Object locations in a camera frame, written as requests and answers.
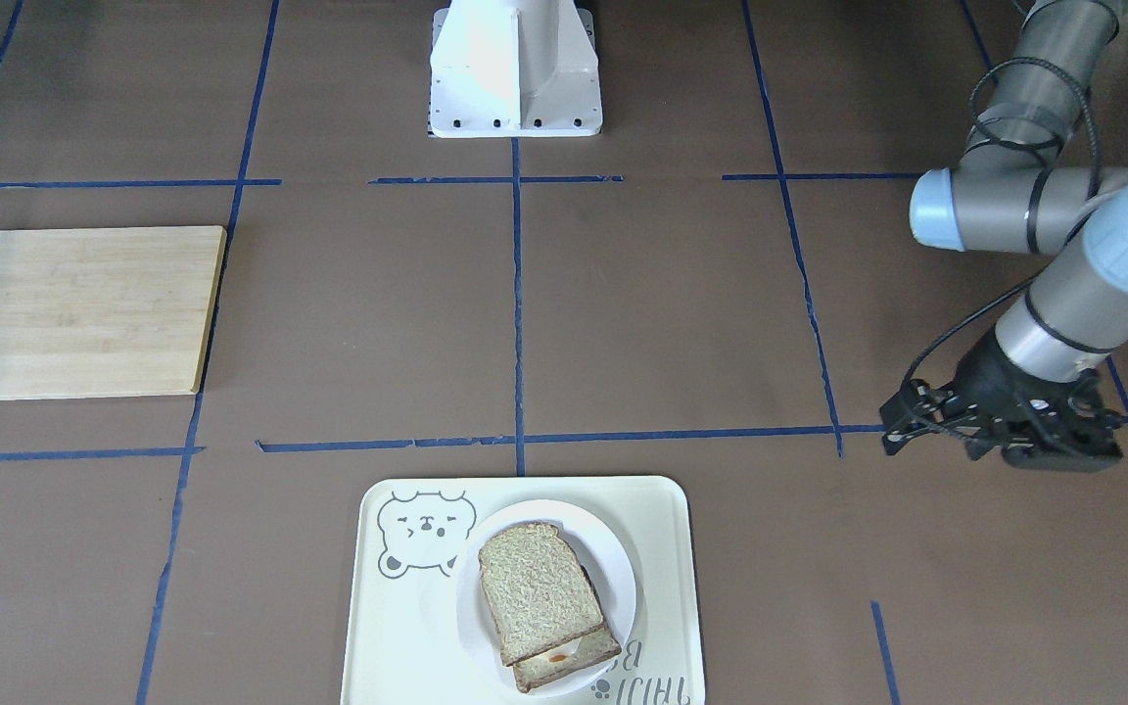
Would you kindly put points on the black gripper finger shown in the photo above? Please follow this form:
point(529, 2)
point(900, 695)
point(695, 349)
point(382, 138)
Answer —
point(915, 410)

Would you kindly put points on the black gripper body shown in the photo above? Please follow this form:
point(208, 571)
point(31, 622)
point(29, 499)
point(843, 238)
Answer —
point(988, 375)

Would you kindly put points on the brown bread slice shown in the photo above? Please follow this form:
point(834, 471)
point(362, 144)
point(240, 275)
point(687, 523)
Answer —
point(523, 548)

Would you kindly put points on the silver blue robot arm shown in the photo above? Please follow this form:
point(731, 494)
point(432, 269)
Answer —
point(1031, 181)

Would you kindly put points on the bread slice under egg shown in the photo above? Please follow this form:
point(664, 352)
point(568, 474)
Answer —
point(574, 666)

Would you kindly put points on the fried egg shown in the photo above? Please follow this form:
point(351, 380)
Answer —
point(564, 654)

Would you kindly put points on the cream bear serving tray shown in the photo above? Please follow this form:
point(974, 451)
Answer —
point(410, 535)

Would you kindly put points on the wooden cutting board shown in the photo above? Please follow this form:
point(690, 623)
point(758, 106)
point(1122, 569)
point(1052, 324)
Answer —
point(91, 313)

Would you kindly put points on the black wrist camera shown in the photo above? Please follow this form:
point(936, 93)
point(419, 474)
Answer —
point(1066, 428)

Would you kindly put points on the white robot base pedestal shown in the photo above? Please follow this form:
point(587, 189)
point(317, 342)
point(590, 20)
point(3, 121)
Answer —
point(514, 69)

